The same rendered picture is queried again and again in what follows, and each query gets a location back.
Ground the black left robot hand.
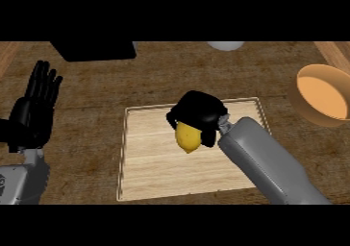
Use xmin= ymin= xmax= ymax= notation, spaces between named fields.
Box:
xmin=0 ymin=60 xmax=64 ymax=154

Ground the pale wooden tray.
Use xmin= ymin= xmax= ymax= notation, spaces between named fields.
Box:
xmin=116 ymin=96 xmax=272 ymax=203

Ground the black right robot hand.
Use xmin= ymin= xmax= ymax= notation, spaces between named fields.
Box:
xmin=164 ymin=89 xmax=230 ymax=149

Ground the white round object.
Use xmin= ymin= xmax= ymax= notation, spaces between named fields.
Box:
xmin=204 ymin=40 xmax=246 ymax=52

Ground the black box appliance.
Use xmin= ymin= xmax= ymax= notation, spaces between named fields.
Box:
xmin=49 ymin=40 xmax=138 ymax=62

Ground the orange pot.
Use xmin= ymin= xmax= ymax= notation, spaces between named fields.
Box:
xmin=287 ymin=63 xmax=350 ymax=128

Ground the yellow lemon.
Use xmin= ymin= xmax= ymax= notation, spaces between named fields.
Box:
xmin=173 ymin=120 xmax=201 ymax=155

